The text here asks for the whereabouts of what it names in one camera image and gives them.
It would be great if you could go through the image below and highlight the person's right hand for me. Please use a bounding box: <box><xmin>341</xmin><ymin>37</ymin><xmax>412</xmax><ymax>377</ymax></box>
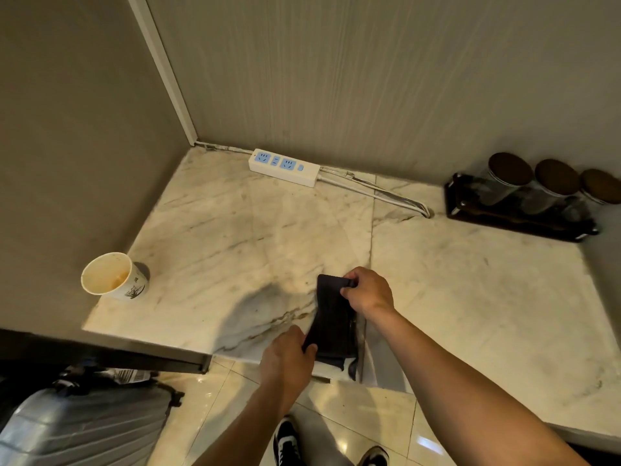
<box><xmin>340</xmin><ymin>267</ymin><xmax>396</xmax><ymax>324</ymax></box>

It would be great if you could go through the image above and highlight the person's left hand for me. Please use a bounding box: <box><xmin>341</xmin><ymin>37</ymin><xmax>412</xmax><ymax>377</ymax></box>
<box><xmin>258</xmin><ymin>325</ymin><xmax>319</xmax><ymax>403</ymax></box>

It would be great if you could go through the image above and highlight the dark cloth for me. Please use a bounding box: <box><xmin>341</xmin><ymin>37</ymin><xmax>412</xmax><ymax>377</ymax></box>
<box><xmin>303</xmin><ymin>274</ymin><xmax>363</xmax><ymax>382</ymax></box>

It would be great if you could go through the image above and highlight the person's left forearm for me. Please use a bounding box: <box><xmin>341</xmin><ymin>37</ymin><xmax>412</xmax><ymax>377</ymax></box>
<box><xmin>193</xmin><ymin>389</ymin><xmax>304</xmax><ymax>466</ymax></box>

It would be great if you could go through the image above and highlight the person's right forearm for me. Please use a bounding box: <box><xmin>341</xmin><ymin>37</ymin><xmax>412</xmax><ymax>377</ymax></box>
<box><xmin>365</xmin><ymin>309</ymin><xmax>592</xmax><ymax>466</ymax></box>

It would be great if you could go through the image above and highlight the person's left black shoe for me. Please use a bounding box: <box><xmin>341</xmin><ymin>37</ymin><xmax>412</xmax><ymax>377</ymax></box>
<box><xmin>272</xmin><ymin>416</ymin><xmax>307</xmax><ymax>466</ymax></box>

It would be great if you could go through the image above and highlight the person's black shoe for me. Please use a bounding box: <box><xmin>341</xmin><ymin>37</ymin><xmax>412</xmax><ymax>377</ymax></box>
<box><xmin>272</xmin><ymin>416</ymin><xmax>307</xmax><ymax>466</ymax></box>
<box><xmin>357</xmin><ymin>446</ymin><xmax>390</xmax><ymax>466</ymax></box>

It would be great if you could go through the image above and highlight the person's right black shoe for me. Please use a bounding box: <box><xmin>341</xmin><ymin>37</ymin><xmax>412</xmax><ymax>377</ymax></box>
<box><xmin>357</xmin><ymin>446</ymin><xmax>390</xmax><ymax>466</ymax></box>

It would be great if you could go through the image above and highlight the white power strip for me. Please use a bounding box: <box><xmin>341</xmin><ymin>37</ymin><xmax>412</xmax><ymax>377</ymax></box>
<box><xmin>248</xmin><ymin>149</ymin><xmax>322</xmax><ymax>189</ymax></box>

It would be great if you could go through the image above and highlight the black tray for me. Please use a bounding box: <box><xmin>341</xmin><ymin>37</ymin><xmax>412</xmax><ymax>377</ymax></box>
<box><xmin>444</xmin><ymin>172</ymin><xmax>600</xmax><ymax>243</ymax></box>

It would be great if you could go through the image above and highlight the white luggage tag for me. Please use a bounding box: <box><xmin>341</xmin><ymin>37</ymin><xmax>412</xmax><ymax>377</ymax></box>
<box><xmin>104</xmin><ymin>368</ymin><xmax>152</xmax><ymax>385</ymax></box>

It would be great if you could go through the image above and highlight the glass jar with brown lid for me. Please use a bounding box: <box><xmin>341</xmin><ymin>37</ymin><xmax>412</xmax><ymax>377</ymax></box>
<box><xmin>564</xmin><ymin>168</ymin><xmax>621</xmax><ymax>225</ymax></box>
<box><xmin>521</xmin><ymin>159</ymin><xmax>582</xmax><ymax>216</ymax></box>
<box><xmin>477</xmin><ymin>152</ymin><xmax>535</xmax><ymax>208</ymax></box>

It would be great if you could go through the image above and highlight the white paper cup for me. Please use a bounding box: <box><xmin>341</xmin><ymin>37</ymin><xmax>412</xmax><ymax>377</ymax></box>
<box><xmin>81</xmin><ymin>252</ymin><xmax>150</xmax><ymax>302</ymax></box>

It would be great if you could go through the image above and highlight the silver ribbed suitcase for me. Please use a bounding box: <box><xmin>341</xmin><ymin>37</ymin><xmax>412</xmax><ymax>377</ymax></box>
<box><xmin>0</xmin><ymin>370</ymin><xmax>185</xmax><ymax>466</ymax></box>

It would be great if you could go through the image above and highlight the white power strip cable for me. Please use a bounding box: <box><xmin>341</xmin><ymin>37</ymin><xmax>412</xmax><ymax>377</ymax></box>
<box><xmin>317</xmin><ymin>167</ymin><xmax>432</xmax><ymax>219</ymax></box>

